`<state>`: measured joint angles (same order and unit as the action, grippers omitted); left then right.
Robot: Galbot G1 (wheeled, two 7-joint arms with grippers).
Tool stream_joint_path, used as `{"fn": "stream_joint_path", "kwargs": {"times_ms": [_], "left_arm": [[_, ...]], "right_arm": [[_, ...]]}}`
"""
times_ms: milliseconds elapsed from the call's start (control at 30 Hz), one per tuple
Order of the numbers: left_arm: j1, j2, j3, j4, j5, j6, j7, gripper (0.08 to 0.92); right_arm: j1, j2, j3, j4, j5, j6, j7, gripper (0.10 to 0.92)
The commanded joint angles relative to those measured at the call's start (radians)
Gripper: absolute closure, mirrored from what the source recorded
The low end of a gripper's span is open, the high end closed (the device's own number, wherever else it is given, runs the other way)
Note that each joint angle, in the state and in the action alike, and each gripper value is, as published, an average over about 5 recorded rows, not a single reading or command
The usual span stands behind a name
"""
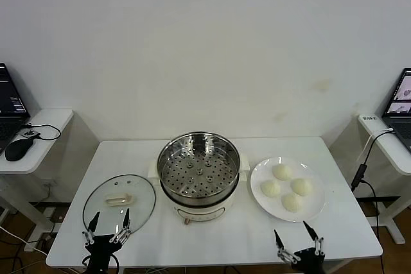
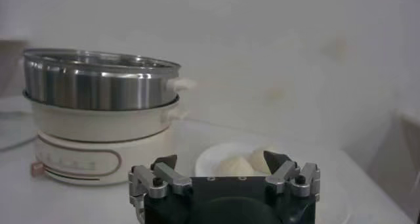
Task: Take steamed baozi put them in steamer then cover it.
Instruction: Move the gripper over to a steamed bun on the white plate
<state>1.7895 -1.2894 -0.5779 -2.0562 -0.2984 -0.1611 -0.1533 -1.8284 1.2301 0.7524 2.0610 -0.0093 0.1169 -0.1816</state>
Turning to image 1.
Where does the black USB hub with cable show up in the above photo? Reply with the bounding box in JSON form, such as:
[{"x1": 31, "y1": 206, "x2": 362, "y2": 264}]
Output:
[{"x1": 19, "y1": 122, "x2": 62, "y2": 142}]

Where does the grey laptop showing camera views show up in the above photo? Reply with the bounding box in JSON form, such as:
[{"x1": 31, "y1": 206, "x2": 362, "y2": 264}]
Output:
[{"x1": 381, "y1": 67, "x2": 411, "y2": 152}]

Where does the black laptop with dark screen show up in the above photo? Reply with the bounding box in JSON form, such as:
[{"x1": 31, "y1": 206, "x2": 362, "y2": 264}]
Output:
[{"x1": 0, "y1": 62, "x2": 31, "y2": 155}]

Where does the white side table with mouse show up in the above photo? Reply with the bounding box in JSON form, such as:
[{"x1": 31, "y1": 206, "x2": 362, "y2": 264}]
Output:
[{"x1": 0, "y1": 108, "x2": 74, "y2": 233}]

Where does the white electric cooker base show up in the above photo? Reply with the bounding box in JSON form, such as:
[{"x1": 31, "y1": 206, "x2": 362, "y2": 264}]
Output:
[{"x1": 147, "y1": 153, "x2": 250, "y2": 225}]

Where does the black cable with inline adapter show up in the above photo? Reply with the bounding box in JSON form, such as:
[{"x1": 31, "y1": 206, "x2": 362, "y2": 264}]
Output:
[{"x1": 351, "y1": 128, "x2": 394, "y2": 274}]

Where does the white steamed baozi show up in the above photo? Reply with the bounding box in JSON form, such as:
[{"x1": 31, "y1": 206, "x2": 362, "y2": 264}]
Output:
[
  {"x1": 290, "y1": 177, "x2": 314, "y2": 197},
  {"x1": 272, "y1": 164, "x2": 293, "y2": 181},
  {"x1": 260, "y1": 180, "x2": 282, "y2": 198},
  {"x1": 281, "y1": 193, "x2": 304, "y2": 213}
]

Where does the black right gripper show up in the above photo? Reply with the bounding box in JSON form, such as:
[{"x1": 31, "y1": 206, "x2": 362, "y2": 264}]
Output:
[{"x1": 273, "y1": 221, "x2": 325, "y2": 274}]

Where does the round white plate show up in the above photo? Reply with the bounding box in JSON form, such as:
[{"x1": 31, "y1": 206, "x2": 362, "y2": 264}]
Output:
[{"x1": 249, "y1": 157, "x2": 326, "y2": 223}]

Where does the white side table with label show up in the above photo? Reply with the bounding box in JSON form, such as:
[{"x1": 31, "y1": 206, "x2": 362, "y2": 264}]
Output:
[{"x1": 358, "y1": 113, "x2": 411, "y2": 245}]

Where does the white floor power strip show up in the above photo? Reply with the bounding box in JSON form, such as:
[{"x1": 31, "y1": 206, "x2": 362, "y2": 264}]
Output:
[{"x1": 24, "y1": 238, "x2": 49, "y2": 252}]

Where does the perforated steel steamer basket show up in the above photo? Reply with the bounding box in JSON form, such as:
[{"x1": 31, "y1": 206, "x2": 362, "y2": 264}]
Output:
[{"x1": 157, "y1": 130, "x2": 241, "y2": 206}]

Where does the black computer mouse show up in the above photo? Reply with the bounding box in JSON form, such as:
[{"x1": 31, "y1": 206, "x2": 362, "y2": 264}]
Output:
[{"x1": 4, "y1": 138, "x2": 35, "y2": 162}]

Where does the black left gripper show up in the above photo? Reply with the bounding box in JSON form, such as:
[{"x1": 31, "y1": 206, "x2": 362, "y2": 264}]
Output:
[{"x1": 82, "y1": 208, "x2": 132, "y2": 274}]

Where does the flat white cable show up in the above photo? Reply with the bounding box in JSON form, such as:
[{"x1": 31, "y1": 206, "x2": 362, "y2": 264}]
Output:
[{"x1": 356, "y1": 128, "x2": 395, "y2": 161}]

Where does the round glass pot lid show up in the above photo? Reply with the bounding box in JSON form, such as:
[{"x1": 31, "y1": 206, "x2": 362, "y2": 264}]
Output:
[{"x1": 82, "y1": 174, "x2": 157, "y2": 236}]

